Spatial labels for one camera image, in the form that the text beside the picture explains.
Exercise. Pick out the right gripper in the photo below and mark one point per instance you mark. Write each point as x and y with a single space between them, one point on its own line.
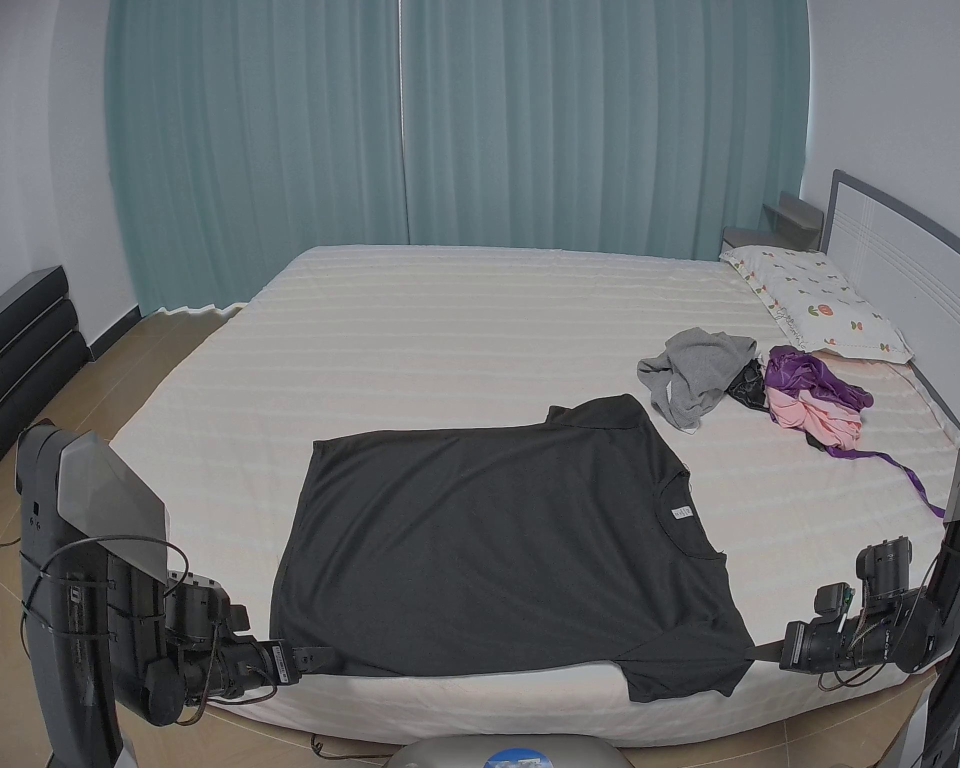
814 646

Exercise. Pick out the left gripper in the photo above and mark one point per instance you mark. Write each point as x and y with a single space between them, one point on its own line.
281 664

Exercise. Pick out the black T-shirt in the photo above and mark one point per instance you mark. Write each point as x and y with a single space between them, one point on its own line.
487 540

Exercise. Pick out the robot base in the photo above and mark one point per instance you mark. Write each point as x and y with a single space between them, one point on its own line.
510 754

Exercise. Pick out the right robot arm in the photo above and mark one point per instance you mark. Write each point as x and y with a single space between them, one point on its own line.
885 570

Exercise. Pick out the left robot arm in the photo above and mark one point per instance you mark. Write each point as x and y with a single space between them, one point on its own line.
75 525

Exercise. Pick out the bed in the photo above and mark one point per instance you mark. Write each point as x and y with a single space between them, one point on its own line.
450 337

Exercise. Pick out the pink garment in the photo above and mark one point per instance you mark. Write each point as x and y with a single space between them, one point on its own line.
810 420

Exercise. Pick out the black shiny garment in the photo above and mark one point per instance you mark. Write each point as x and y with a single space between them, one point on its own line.
750 390

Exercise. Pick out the purple garment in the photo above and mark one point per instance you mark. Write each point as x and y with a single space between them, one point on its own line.
810 375

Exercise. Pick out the grey garment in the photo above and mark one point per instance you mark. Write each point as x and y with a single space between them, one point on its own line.
701 360

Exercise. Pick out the white printed pillow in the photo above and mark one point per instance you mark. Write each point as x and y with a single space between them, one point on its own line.
817 300

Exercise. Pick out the dark chest of drawers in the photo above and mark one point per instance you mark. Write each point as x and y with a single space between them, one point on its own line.
37 337

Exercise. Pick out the grey bedside table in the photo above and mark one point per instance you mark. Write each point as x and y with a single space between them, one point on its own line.
795 217

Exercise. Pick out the blue-green curtain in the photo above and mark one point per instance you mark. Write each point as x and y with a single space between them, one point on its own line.
247 150
600 127

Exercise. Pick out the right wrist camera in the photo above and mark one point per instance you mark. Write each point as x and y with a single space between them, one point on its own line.
834 601

